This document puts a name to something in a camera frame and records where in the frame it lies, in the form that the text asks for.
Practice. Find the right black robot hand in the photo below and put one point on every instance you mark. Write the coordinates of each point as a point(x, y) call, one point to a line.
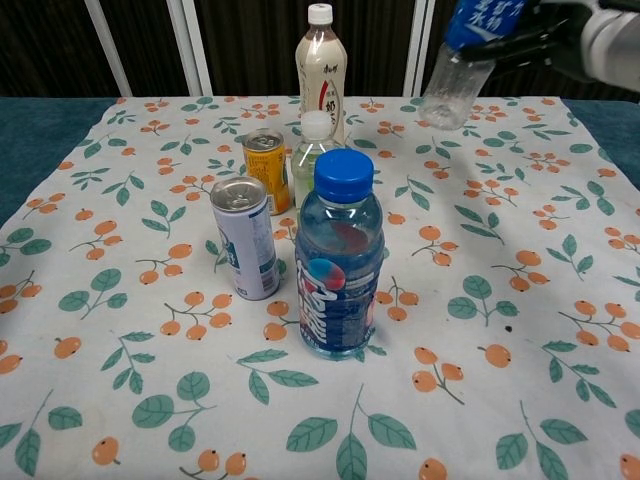
point(542, 37)

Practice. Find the floral orange print tablecloth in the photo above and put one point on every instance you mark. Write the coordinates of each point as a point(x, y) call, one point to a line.
point(475, 300)

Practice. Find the white blue drink can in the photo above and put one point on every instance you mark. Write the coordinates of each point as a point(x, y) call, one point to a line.
point(245, 240)

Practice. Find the blue-label water bottle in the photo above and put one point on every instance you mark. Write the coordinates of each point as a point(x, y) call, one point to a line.
point(457, 75)

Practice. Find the orange juice can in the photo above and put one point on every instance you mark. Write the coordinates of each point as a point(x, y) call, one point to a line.
point(267, 167)

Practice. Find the clear bottle white cap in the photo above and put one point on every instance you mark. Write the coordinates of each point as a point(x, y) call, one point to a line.
point(309, 165)

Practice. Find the white metal frame post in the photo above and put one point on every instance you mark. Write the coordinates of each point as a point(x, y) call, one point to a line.
point(417, 45)
point(107, 45)
point(190, 45)

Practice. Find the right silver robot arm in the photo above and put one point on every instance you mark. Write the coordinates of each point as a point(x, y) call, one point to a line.
point(612, 42)

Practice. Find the milk tea bottle white cap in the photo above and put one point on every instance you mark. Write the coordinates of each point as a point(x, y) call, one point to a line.
point(320, 65)

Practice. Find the blue sports drink bottle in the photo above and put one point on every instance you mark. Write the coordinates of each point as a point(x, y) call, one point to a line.
point(336, 280)

